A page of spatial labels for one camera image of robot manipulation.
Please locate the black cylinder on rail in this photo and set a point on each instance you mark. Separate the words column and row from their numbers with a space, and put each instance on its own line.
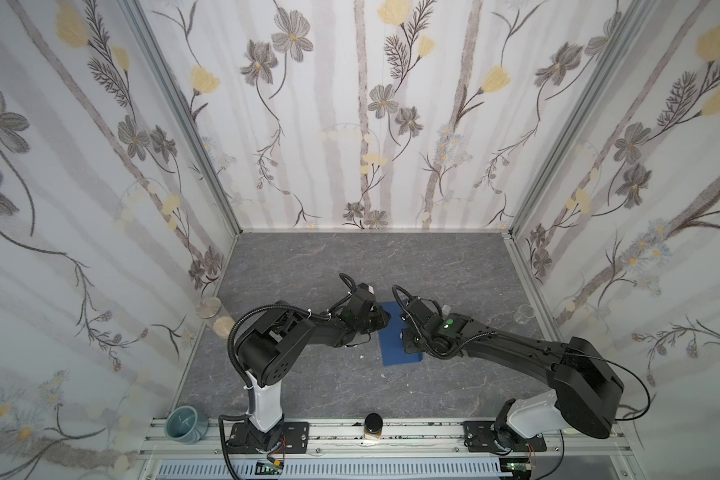
column 372, row 426

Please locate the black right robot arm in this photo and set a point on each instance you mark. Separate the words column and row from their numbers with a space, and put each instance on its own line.
column 583, row 392

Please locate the aluminium mounting rail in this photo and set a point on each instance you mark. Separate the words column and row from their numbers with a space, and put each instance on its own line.
column 418, row 437

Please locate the white perforated cable duct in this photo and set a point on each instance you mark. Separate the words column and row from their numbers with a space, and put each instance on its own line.
column 337, row 468

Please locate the teal cup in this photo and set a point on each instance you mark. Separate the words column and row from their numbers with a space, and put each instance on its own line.
column 186, row 425

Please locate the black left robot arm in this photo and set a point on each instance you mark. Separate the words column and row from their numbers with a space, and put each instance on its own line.
column 266, row 342

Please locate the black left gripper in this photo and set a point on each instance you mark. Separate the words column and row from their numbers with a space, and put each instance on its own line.
column 375, row 318

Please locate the clear glass cup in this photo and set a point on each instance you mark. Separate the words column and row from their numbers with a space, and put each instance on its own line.
column 524, row 314

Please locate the glass jar with cork lid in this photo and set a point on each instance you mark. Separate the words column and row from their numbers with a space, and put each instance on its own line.
column 212, row 311

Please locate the dark blue envelope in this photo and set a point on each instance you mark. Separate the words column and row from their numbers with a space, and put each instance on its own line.
column 391, row 340

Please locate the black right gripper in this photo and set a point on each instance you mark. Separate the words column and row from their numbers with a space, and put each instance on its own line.
column 411, row 336

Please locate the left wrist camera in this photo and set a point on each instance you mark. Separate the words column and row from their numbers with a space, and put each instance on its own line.
column 366, row 288

